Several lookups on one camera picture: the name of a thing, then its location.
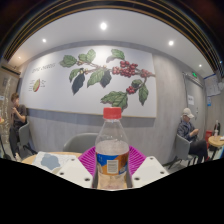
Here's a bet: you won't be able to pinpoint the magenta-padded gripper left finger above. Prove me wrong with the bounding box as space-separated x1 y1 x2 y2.
55 145 100 190

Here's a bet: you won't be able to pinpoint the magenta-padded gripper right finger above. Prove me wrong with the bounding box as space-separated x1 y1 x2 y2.
125 145 170 190

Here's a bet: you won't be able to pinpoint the clear red-capped drink bottle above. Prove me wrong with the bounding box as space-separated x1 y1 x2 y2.
94 106 130 191

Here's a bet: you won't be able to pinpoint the grey shell chair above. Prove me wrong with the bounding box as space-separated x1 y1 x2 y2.
62 132 100 154

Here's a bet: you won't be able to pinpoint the person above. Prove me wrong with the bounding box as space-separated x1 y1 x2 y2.
176 107 209 164
8 92 28 158

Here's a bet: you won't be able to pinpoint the small round wooden table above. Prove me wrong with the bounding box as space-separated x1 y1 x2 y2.
208 134 224 161

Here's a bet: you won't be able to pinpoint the white notice board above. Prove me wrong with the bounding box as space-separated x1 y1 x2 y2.
203 73 223 98

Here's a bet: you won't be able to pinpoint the ceiling spotlights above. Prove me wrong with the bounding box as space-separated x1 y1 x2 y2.
15 21 204 69

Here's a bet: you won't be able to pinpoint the coffee branch wall mural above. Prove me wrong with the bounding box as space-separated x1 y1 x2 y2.
19 44 158 118

